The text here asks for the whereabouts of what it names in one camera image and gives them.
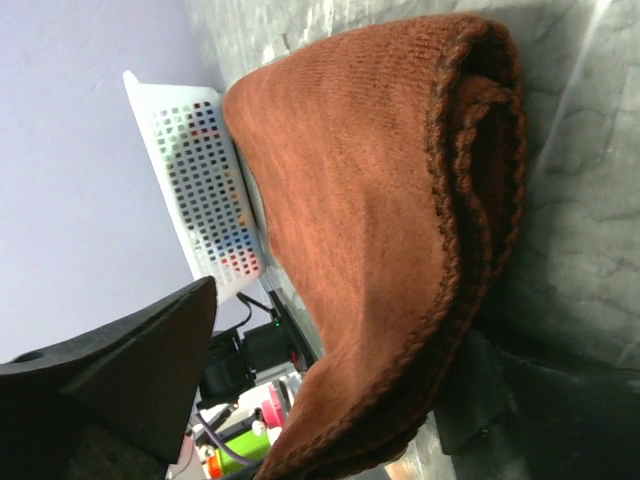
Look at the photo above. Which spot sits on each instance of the rust brown towel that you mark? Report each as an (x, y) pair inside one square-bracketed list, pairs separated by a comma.
[(391, 161)]

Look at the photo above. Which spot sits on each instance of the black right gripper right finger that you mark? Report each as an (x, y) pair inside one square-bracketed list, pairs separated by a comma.
[(515, 408)]

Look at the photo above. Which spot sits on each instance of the white laundry basket with clothes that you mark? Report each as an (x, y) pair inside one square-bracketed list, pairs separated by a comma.
[(198, 172)]

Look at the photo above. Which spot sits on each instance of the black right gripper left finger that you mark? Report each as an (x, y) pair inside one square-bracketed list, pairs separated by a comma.
[(112, 403)]

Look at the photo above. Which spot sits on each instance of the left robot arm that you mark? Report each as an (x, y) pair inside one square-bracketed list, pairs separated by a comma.
[(235, 360)]

